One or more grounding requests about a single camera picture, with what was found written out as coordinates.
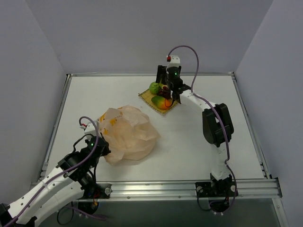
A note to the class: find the translucent banana print plastic bag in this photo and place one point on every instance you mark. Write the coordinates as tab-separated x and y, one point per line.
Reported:
129	132

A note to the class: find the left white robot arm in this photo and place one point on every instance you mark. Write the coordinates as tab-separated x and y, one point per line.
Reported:
73	178

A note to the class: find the orange green fake mango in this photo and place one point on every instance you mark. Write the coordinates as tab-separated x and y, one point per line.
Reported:
159	102

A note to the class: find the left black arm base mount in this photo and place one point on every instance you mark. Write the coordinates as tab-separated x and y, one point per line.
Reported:
93	191

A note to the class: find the aluminium front rail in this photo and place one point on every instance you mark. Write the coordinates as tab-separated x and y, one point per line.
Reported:
188	189

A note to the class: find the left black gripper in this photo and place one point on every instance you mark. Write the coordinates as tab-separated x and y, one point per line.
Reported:
103	146

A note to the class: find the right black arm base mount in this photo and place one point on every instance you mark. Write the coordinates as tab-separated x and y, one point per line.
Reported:
221	195

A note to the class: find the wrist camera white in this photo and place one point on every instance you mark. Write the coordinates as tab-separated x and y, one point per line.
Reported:
173	61
89	130

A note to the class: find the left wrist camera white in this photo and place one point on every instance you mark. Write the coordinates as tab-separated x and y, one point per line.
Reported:
89	130

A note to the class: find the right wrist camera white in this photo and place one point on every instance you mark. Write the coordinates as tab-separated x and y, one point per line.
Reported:
173	61

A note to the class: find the yellow woven bamboo mat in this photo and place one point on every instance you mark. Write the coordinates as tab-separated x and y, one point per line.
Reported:
146	96

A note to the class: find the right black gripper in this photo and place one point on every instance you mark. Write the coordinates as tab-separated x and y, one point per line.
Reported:
169	88

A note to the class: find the green fake guava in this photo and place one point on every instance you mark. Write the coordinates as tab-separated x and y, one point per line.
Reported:
154	88

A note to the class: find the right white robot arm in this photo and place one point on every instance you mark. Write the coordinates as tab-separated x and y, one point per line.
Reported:
216	121

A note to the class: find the red fake grape bunch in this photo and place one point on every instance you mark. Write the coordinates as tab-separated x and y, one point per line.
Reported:
164	92

